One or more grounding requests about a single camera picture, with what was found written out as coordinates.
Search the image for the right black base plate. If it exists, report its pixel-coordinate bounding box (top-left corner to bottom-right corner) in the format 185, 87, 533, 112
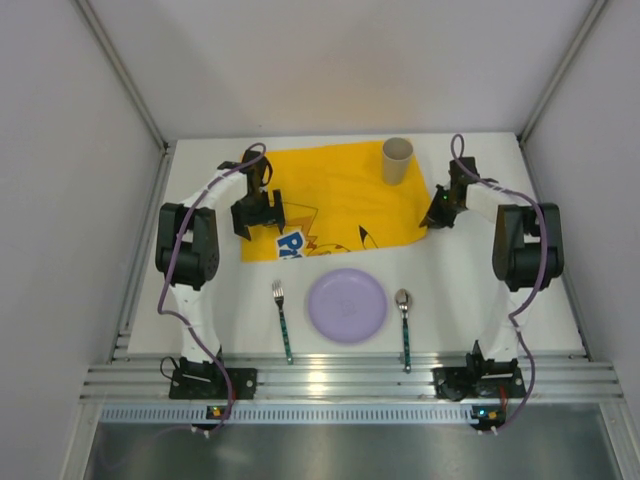
432, 366, 526, 402

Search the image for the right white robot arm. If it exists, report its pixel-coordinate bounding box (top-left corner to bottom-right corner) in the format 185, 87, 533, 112
420, 156, 564, 391

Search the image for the purple plastic plate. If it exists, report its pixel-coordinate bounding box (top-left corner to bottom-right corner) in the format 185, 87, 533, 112
307, 268, 388, 345

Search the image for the fork with green handle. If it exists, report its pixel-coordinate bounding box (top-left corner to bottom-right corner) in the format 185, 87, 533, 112
272, 280, 294, 365

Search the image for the beige paper cup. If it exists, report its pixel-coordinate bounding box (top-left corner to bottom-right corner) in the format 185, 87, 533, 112
382, 137, 414, 186

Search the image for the spoon with green handle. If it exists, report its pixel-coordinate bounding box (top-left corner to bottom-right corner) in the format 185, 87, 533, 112
394, 288, 412, 374

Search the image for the aluminium front rail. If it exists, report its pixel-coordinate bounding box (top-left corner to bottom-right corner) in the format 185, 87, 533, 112
80, 354, 623, 403

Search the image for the yellow cloth placemat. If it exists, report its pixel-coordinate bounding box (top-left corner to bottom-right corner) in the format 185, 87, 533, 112
242, 141, 431, 263

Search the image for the perforated cable duct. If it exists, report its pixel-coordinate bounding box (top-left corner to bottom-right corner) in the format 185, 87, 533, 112
99, 403, 506, 426

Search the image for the left aluminium frame post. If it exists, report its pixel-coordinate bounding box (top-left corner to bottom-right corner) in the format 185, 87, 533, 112
74, 0, 171, 156

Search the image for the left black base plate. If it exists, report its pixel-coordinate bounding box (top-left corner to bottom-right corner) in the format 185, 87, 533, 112
169, 365, 258, 401

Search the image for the right aluminium frame post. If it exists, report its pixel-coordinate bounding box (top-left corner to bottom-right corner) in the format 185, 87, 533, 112
517, 0, 610, 148

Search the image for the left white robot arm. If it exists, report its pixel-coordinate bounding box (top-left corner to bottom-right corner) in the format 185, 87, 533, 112
155, 142, 285, 398

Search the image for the aluminium frame post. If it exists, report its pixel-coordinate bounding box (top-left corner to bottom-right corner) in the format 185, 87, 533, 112
74, 0, 171, 156
517, 0, 610, 148

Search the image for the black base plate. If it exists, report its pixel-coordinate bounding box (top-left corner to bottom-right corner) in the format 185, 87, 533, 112
432, 366, 526, 402
169, 365, 258, 401

